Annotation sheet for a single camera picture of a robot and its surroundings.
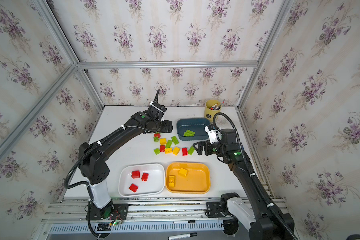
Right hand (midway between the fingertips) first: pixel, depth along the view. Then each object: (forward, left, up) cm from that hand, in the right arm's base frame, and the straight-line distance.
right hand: (199, 144), depth 77 cm
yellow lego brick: (-8, +9, -16) cm, 20 cm away
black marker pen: (-37, +6, -19) cm, 41 cm away
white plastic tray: (-14, +25, -19) cm, 34 cm away
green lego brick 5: (+7, +26, -18) cm, 32 cm away
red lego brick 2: (-9, +36, -17) cm, 41 cm away
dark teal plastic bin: (+24, +1, -17) cm, 29 cm away
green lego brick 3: (+15, +14, -18) cm, 28 cm away
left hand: (+13, +17, +1) cm, 22 cm away
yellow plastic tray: (-11, +6, -19) cm, 23 cm away
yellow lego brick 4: (+6, +13, -17) cm, 23 cm away
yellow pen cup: (+37, -13, -8) cm, 40 cm away
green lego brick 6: (+6, +3, -18) cm, 19 cm away
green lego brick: (+20, +4, -17) cm, 27 cm away
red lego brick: (-16, +36, -18) cm, 43 cm away
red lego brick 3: (-10, +31, -18) cm, 37 cm away
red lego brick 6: (+5, +8, -16) cm, 19 cm away
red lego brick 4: (+18, +26, -16) cm, 35 cm away
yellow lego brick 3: (+6, +18, -17) cm, 25 cm away
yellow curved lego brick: (-12, +16, -19) cm, 27 cm away
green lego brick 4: (+12, +18, -18) cm, 28 cm away
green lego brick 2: (+15, +26, -16) cm, 34 cm away
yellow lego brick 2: (+13, +22, -17) cm, 30 cm away
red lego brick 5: (+8, +22, -17) cm, 29 cm away
